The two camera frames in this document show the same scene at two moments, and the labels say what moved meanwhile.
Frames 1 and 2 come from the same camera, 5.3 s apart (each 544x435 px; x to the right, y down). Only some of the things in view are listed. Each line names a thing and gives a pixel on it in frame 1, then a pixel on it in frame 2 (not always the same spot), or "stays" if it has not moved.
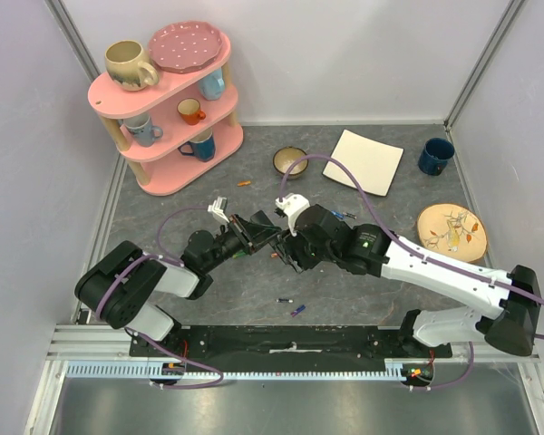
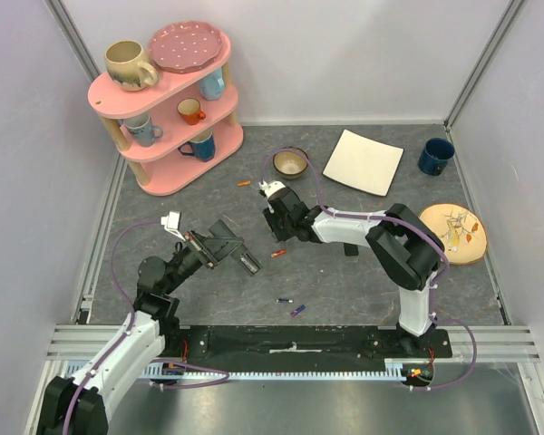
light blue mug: (212, 85) stays
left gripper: (245, 236) -> (212, 248)
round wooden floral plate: (452, 231) stays
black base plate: (291, 345) stays
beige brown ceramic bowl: (285, 156) stays
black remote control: (261, 222) -> (240, 254)
